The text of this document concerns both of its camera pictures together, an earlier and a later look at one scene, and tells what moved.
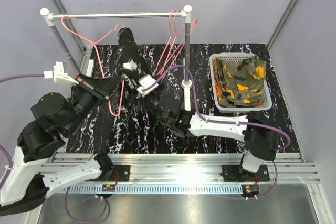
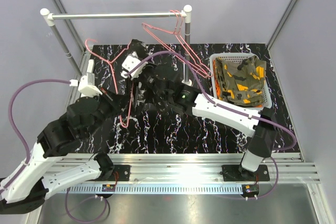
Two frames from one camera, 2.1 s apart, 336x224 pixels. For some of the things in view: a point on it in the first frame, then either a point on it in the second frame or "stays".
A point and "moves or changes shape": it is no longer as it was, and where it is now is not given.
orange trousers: (217, 82) stays
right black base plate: (232, 173) stays
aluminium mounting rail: (193, 167) stays
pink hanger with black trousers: (133, 67) moves or changes shape
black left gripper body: (85, 94) → (107, 103)
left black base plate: (123, 172) stays
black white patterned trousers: (132, 64) moves or changes shape
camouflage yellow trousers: (241, 84) stays
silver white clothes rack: (186, 13) stays
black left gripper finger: (104, 86) → (121, 100)
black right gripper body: (150, 99) → (149, 75)
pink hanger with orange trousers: (155, 72) → (174, 43)
